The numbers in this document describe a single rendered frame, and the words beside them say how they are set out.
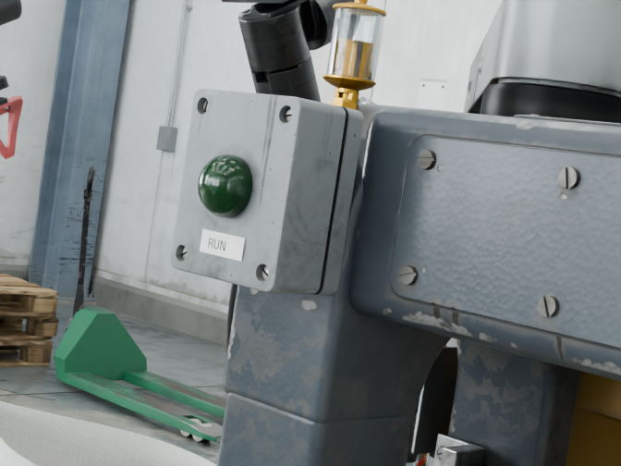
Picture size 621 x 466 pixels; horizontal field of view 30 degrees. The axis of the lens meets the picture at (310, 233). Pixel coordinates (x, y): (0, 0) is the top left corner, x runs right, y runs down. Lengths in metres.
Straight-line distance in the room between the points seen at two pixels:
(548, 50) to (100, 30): 8.58
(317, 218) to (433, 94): 6.61
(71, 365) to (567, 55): 5.61
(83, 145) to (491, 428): 8.44
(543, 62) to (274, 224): 0.20
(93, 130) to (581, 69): 8.59
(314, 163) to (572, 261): 0.13
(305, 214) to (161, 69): 8.51
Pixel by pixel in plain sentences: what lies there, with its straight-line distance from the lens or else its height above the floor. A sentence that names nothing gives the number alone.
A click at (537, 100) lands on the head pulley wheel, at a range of 0.64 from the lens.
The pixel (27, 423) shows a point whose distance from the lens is 1.08.
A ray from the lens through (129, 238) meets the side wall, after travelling 9.11.
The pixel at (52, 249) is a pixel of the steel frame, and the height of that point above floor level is 0.38.
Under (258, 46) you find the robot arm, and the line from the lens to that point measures 1.04.
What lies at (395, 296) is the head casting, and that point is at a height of 1.25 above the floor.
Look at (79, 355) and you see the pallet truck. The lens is 6.19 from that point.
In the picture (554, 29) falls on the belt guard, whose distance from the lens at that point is 0.65.
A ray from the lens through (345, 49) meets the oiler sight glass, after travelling 0.61.
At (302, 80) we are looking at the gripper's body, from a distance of 1.05.
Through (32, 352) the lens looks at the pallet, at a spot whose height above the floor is 0.08.
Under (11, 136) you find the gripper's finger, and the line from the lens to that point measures 1.54.
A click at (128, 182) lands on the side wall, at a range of 9.18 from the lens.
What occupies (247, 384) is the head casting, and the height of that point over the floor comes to 1.18.
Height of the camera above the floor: 1.30
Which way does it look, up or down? 3 degrees down
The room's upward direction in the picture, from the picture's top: 9 degrees clockwise
